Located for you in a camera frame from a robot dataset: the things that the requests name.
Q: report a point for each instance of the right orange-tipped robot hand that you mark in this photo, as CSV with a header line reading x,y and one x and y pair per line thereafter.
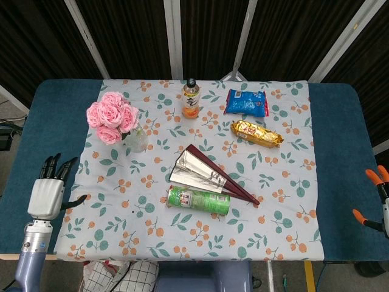
x,y
386,213

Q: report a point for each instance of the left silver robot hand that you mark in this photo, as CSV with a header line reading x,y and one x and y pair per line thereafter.
x,y
45,197

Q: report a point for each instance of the pink artificial rose bouquet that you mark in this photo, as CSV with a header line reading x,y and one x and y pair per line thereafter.
x,y
111,114

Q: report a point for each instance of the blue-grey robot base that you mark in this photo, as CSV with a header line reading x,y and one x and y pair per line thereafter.
x,y
203,276

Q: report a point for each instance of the clear glass vase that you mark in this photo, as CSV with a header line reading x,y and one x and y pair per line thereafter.
x,y
138,141

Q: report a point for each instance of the black box device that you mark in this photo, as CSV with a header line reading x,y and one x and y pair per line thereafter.
x,y
5,138

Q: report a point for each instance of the teal table cover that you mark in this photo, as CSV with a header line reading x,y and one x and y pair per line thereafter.
x,y
45,121

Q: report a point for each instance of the white black checked bag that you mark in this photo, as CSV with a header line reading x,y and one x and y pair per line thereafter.
x,y
136,276

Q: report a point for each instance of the gold foil snack packet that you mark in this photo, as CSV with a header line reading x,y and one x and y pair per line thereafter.
x,y
255,134

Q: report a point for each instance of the maroon folding paper fan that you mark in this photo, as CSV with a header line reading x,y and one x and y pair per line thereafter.
x,y
197,175

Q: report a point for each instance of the green chip can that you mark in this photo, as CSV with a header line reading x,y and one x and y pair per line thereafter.
x,y
200,200

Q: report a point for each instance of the leaf and berry tablecloth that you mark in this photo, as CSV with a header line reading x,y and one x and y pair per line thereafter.
x,y
197,237

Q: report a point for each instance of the orange tea drink bottle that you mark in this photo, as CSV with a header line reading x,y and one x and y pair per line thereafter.
x,y
191,100

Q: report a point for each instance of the blue snack bag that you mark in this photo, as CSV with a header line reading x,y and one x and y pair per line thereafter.
x,y
246,103

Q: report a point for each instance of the white partition frame post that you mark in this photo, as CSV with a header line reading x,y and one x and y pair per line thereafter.
x,y
243,36
88,39
13,98
174,39
343,39

